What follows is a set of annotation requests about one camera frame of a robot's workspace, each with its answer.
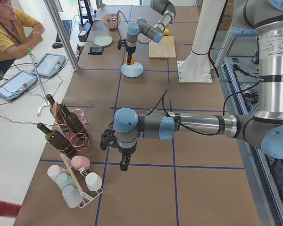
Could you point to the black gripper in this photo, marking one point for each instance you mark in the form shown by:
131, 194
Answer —
125, 152
131, 50

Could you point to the orange fruit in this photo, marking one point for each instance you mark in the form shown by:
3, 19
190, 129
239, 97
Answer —
132, 61

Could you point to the light blue plate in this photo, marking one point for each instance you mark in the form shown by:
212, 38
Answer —
132, 71

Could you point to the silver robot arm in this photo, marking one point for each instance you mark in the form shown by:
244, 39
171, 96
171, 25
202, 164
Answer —
141, 26
263, 129

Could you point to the light green plate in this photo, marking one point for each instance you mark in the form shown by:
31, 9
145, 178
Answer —
103, 40

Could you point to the wooden cutting board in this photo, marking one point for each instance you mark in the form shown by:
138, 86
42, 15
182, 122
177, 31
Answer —
165, 49

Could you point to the dark grey folded cloth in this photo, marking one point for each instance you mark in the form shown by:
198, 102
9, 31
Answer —
96, 50

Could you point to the white cup right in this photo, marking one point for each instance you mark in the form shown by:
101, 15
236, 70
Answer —
93, 181

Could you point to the pink bowl with ice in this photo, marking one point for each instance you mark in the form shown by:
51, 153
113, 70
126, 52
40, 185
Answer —
113, 25

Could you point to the metal ice scoop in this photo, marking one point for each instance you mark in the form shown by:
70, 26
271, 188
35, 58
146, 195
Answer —
113, 17

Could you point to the yellow lemon near board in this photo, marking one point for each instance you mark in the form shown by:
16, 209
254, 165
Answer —
166, 32

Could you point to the pink cup upper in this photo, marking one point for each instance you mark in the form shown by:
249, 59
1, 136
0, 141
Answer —
80, 162

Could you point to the dark wine bottle rear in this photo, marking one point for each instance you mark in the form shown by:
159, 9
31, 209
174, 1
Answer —
73, 121

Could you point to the dark wine bottle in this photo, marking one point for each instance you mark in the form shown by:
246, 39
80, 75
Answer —
55, 111
57, 140
73, 121

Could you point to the grey blue cup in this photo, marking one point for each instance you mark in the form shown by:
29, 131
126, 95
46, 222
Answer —
72, 196

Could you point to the mint green cup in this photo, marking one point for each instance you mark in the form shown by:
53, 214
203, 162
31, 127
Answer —
64, 179

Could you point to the dark wine bottle front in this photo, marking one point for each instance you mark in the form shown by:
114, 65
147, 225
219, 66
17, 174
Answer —
57, 140

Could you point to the pale pink cup left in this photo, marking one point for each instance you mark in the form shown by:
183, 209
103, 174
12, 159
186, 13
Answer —
54, 170

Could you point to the black computer mouse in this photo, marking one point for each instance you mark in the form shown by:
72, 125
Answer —
57, 45

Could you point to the far teach pendant tablet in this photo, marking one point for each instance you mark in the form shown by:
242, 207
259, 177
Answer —
50, 64

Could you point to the teach pendant tablet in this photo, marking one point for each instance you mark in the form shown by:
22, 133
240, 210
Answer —
50, 64
18, 84

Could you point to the grabber stick green tip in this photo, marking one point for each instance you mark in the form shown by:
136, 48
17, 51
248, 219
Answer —
46, 103

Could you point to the person in yellow shirt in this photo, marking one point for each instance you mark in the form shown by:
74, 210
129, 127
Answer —
18, 32

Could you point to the near teach pendant tablet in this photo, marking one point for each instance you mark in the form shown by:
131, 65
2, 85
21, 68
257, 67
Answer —
18, 84

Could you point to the red cylinder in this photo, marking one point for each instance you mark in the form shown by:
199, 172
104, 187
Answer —
8, 209

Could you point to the white wire cup rack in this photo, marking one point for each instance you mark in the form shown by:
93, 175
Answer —
79, 180

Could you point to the copper wire bottle rack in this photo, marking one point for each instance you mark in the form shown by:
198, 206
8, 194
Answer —
80, 139

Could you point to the aluminium frame post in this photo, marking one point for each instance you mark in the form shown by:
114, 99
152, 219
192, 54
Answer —
53, 12

